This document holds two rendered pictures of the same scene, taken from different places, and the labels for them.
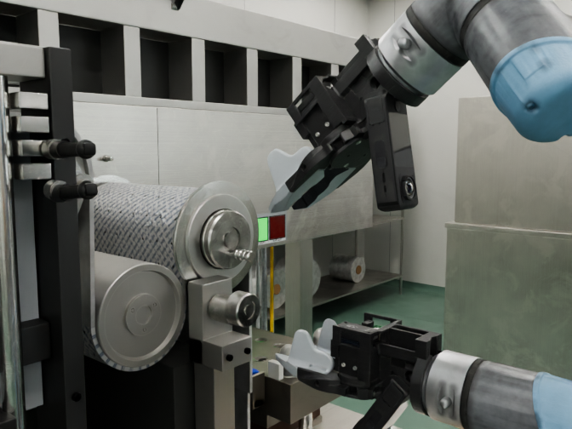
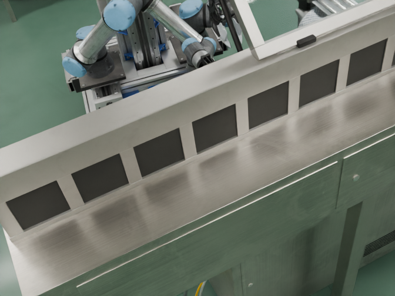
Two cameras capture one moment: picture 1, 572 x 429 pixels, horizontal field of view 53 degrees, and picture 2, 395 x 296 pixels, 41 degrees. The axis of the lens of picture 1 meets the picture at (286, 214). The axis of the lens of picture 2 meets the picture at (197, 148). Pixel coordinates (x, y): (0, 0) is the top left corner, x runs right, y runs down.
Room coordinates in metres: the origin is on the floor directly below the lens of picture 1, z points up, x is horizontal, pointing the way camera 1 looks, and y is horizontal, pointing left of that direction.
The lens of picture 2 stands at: (2.06, 0.59, 2.47)
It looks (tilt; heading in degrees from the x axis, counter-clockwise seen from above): 48 degrees down; 210
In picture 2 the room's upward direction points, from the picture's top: 9 degrees counter-clockwise
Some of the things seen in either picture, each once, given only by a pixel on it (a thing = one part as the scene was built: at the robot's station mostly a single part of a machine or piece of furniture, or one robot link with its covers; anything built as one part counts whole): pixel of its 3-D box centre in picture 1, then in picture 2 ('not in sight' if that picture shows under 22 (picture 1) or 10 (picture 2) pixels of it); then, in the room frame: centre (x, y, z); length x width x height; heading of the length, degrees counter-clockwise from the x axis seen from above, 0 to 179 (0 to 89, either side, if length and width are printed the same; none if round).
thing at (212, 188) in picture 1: (219, 237); not in sight; (0.74, 0.09, 1.25); 0.15 x 0.01 x 0.15; 140
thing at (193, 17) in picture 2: not in sight; (193, 15); (0.15, -0.43, 0.98); 0.13 x 0.12 x 0.14; 108
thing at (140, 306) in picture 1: (85, 296); not in sight; (0.73, 0.26, 1.17); 0.26 x 0.12 x 0.12; 50
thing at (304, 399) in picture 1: (232, 357); not in sight; (0.98, 0.09, 1.00); 0.40 x 0.16 x 0.06; 50
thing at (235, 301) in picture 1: (243, 309); not in sight; (0.66, 0.05, 1.18); 0.04 x 0.02 x 0.04; 140
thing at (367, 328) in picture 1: (387, 363); (211, 71); (0.64, -0.12, 1.12); 0.12 x 0.08 x 0.09; 50
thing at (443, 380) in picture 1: (452, 389); (203, 61); (0.59, -0.18, 1.11); 0.08 x 0.05 x 0.08; 140
